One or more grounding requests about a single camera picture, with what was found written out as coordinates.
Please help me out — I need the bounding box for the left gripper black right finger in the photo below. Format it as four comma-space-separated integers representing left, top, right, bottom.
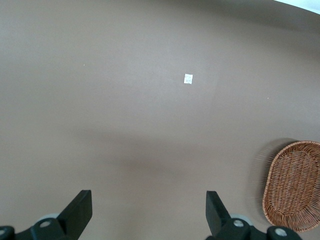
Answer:
206, 190, 269, 240

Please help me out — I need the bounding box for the brown table cover sheet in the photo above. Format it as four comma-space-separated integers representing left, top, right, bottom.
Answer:
0, 0, 320, 240

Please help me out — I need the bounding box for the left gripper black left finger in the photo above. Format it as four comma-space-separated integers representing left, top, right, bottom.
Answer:
16, 189, 93, 240

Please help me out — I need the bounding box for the brown woven wicker basket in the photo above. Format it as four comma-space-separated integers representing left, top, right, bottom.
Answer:
261, 140, 320, 234

